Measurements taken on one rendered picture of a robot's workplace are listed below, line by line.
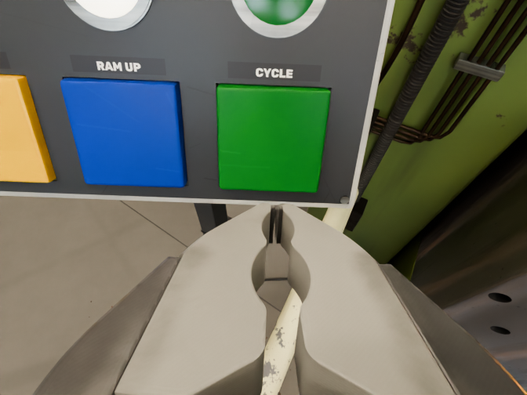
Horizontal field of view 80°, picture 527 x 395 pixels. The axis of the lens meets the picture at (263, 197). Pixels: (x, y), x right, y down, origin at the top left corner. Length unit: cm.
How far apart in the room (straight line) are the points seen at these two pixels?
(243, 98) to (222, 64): 2
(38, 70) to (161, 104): 8
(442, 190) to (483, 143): 13
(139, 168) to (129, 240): 114
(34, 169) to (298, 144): 19
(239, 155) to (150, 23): 10
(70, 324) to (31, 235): 42
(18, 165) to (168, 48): 14
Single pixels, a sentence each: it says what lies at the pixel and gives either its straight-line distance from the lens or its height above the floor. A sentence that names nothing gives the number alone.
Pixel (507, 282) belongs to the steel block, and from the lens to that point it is 50.
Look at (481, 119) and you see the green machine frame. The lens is 56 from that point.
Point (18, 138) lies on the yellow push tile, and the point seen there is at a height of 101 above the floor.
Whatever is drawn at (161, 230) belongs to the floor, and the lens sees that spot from 136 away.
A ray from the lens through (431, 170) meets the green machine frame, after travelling 64.
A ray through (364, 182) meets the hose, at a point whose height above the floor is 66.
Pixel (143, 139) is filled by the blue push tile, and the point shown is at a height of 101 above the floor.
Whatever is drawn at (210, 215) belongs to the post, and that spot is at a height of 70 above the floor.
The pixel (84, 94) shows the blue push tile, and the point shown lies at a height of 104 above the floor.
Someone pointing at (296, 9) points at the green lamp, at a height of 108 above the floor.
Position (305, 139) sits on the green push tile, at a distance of 22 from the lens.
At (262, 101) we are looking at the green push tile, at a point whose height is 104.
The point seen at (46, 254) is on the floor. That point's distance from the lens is 150.
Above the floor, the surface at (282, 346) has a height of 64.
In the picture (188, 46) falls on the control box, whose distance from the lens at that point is 22.
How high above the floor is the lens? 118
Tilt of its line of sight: 58 degrees down
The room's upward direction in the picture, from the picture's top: 3 degrees clockwise
